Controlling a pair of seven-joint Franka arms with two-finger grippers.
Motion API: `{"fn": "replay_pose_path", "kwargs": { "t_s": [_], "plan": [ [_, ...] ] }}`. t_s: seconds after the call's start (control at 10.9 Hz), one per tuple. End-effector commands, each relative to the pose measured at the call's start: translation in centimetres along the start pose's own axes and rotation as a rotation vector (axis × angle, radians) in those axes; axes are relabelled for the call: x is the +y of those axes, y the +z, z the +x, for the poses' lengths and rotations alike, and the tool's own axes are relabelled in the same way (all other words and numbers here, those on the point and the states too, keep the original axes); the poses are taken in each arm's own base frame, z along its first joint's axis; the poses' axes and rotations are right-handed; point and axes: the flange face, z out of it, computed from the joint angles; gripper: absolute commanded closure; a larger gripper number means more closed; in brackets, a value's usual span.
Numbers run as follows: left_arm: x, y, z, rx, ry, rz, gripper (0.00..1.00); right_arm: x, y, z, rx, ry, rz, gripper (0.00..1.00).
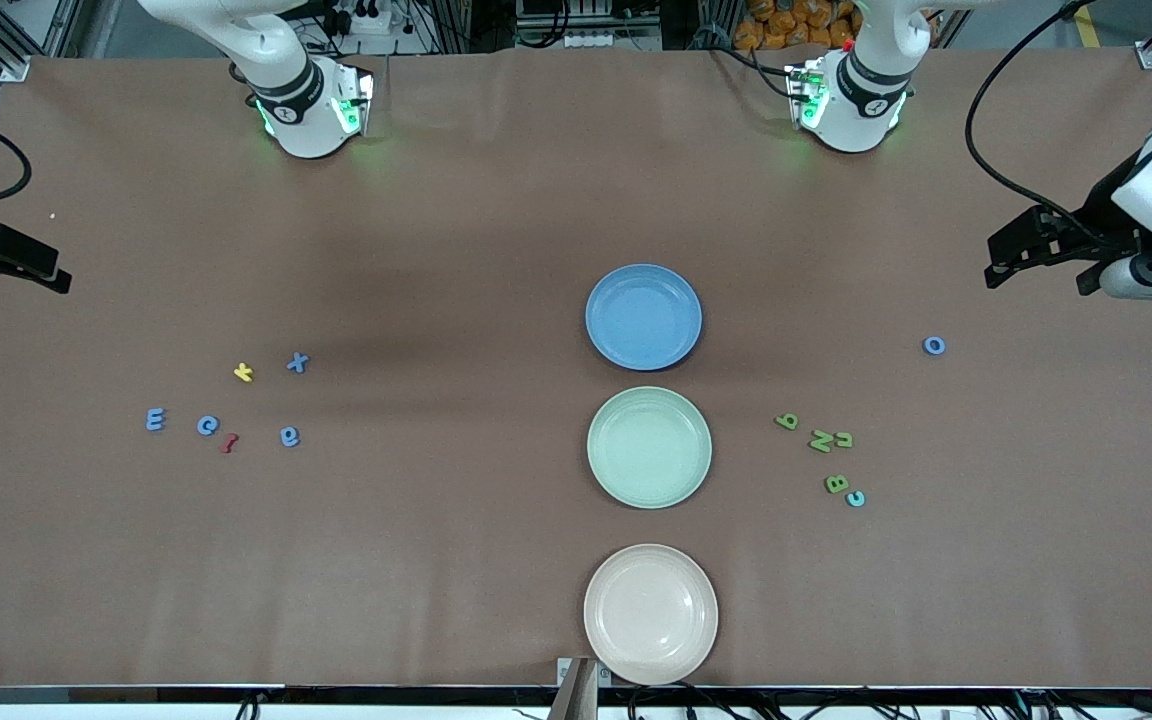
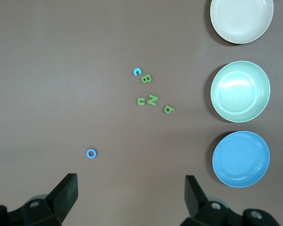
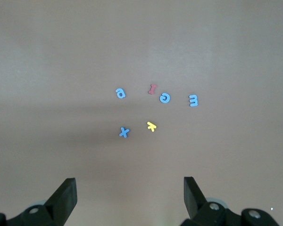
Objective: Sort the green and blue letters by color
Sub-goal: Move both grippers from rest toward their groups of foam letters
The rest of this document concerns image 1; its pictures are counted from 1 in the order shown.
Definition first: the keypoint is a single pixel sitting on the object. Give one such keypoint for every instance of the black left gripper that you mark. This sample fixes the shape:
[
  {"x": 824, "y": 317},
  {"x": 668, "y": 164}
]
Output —
[{"x": 1099, "y": 220}]

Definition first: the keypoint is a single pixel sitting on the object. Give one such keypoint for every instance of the blue letter E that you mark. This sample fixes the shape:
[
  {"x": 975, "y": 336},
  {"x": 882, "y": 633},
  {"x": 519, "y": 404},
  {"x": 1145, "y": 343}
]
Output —
[{"x": 150, "y": 420}]

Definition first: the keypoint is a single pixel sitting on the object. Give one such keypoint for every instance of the green letter N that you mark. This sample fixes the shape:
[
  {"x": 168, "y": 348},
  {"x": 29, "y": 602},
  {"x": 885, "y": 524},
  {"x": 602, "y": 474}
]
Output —
[{"x": 820, "y": 441}]

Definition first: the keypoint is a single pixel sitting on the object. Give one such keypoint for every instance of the green digit 6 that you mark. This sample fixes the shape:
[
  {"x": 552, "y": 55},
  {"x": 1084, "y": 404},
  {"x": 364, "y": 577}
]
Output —
[{"x": 787, "y": 423}]

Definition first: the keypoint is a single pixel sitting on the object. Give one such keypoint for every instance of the blue letter X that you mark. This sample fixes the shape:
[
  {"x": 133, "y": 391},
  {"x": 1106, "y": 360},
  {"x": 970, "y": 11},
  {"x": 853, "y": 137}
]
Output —
[{"x": 297, "y": 362}]

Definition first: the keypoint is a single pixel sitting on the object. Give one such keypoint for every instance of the blue letter a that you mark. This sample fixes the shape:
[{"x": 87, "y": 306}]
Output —
[{"x": 290, "y": 440}]

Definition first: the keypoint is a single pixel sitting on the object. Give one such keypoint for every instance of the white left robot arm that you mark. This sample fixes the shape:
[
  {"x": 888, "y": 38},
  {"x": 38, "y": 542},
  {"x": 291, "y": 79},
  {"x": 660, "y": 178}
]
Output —
[{"x": 861, "y": 120}]

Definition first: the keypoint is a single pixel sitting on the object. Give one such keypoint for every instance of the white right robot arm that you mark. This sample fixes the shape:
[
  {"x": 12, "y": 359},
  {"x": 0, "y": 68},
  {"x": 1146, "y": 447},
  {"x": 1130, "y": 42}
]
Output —
[{"x": 311, "y": 125}]

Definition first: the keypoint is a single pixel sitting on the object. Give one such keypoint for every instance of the blue letter O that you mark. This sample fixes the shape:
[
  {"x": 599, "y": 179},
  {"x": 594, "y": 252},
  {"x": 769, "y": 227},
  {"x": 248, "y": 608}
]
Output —
[{"x": 926, "y": 345}]

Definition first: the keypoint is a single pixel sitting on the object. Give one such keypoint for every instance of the blue letter G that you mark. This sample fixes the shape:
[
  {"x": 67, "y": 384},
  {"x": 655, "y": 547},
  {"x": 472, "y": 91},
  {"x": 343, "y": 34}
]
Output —
[{"x": 200, "y": 425}]

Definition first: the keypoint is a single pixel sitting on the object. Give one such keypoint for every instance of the yellow letter k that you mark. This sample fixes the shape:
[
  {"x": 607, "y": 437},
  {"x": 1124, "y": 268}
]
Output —
[{"x": 244, "y": 372}]

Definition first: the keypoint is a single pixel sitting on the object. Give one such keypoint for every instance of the red letter I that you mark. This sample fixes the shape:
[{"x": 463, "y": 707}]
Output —
[{"x": 228, "y": 443}]

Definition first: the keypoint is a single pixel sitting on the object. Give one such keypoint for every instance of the green letter B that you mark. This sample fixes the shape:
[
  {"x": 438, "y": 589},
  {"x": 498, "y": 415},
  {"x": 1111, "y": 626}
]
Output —
[{"x": 836, "y": 484}]

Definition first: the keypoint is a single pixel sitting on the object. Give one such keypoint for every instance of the teal letter c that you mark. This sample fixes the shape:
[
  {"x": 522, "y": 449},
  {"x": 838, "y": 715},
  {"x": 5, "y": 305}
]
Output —
[{"x": 849, "y": 498}]

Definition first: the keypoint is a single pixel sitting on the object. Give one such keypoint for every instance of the orange fruit bag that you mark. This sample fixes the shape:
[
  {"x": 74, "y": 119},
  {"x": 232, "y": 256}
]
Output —
[{"x": 786, "y": 25}]

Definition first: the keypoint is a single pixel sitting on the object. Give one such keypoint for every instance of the blue plate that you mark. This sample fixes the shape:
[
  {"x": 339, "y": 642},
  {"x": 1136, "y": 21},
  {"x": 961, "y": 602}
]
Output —
[{"x": 644, "y": 318}]

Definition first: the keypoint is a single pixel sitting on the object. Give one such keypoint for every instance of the green plate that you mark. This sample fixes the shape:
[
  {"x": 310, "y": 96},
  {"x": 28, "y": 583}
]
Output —
[{"x": 649, "y": 448}]

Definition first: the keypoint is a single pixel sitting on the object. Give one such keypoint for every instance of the white power strip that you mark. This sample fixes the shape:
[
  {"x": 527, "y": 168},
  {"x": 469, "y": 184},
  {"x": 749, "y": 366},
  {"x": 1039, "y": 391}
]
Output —
[{"x": 366, "y": 20}]

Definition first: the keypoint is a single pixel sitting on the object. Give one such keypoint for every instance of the grey power strip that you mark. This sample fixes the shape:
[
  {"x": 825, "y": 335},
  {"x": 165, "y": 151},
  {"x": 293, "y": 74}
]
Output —
[{"x": 606, "y": 40}]

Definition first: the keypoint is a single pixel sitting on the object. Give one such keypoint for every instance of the beige plate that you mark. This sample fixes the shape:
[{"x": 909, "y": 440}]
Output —
[{"x": 651, "y": 615}]

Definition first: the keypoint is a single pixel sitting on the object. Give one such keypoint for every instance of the metal table bracket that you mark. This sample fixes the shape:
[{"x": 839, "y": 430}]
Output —
[{"x": 576, "y": 695}]

